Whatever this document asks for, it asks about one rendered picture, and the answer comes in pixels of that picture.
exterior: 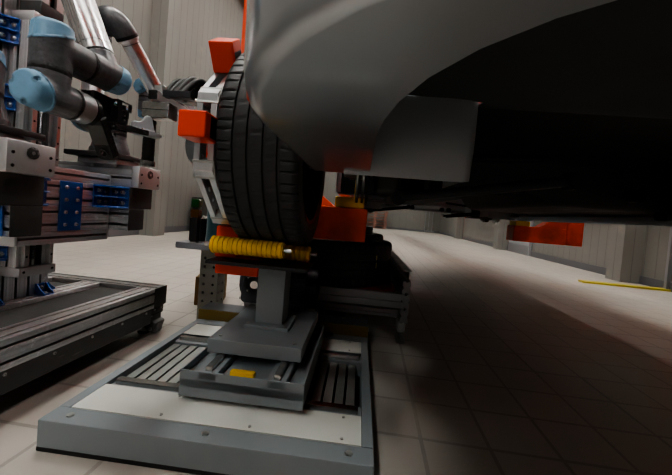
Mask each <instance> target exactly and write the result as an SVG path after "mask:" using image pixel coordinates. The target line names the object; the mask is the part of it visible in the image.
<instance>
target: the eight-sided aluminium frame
mask: <svg viewBox="0 0 672 475"><path fill-rule="evenodd" d="M227 75H228V74H226V73H214V75H213V76H212V77H211V78H210V79H209V80H208V81H207V82H206V83H205V85H204V86H203V87H201V88H200V90H199V91H198V97H197V100H196V102H197V110H203V111H207V112H208V113H209V110H211V113H210V114H211V115H213V116H214V117H216V118H217V116H218V110H219V103H220V98H221V94H222V90H223V86H224V83H225V80H226V77H227ZM206 150H207V144H205V143H194V156H193V159H192V164H193V172H194V178H196V180H197V183H198V185H199V188H200V190H201V193H202V196H203V198H204V201H205V203H206V206H207V209H208V211H209V214H210V218H211V219H212V222H213V223H217V224H228V225H230V224H229V222H228V220H227V217H226V215H225V212H224V209H223V205H222V202H221V197H220V192H219V187H218V179H217V168H216V144H208V155H207V158H206Z"/></svg>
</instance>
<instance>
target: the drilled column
mask: <svg viewBox="0 0 672 475"><path fill-rule="evenodd" d="M213 257H216V256H215V253H212V252H211V251H206V250H201V262H200V275H199V289H198V303H197V317H196V319H198V313H199V308H200V307H202V306H204V305H206V304H207V303H209V302H214V303H223V296H224V283H225V274H220V273H215V264H208V263H205V260H206V259H210V258H213Z"/></svg>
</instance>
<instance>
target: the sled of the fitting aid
mask: <svg viewBox="0 0 672 475"><path fill-rule="evenodd" d="M323 337H324V325H320V324H316V326H315V329H314V331H313V334H312V336H311V338H310V341H309V343H308V346H307V348H306V351H305V353H304V355H303V358H302V360H301V362H300V363H298V362H289V361H281V360H272V359H264V358H256V357H247V356H239V355H230V354H222V353H213V352H207V347H206V348H205V349H203V350H202V351H201V352H200V353H199V354H198V355H196V356H195V357H194V358H193V359H192V360H191V361H189V362H188V363H187V364H186V365H185V366H183V367H182V368H181V369H180V378H179V392H178V395H181V396H188V397H196V398H204V399H211V400H219V401H227V402H235V403H242V404H250V405H258V406H265V407H273V408H281V409H288V410H296V411H303V407H304V404H305V401H306V397H307V394H308V391H309V387H310V384H311V381H312V377H313V374H314V371H315V367H316V364H317V361H318V357H319V354H320V351H321V347H322V344H323Z"/></svg>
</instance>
